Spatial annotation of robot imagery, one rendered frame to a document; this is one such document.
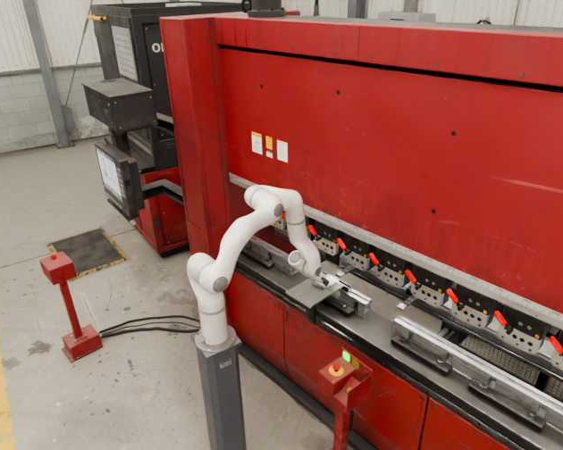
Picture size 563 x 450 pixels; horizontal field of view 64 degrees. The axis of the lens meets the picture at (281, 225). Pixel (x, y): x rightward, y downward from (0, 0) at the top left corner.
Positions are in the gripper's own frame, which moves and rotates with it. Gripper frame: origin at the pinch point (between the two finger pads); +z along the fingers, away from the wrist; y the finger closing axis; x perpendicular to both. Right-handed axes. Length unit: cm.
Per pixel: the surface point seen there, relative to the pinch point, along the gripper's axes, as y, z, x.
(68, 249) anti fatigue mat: 321, 49, 97
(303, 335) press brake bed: 8.1, 26.5, 30.9
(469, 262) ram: -73, -29, -32
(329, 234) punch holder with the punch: 0.1, -17.3, -21.0
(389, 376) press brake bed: -51, 18, 23
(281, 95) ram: 35, -68, -64
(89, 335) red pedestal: 160, 15, 121
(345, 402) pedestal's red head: -44, 4, 45
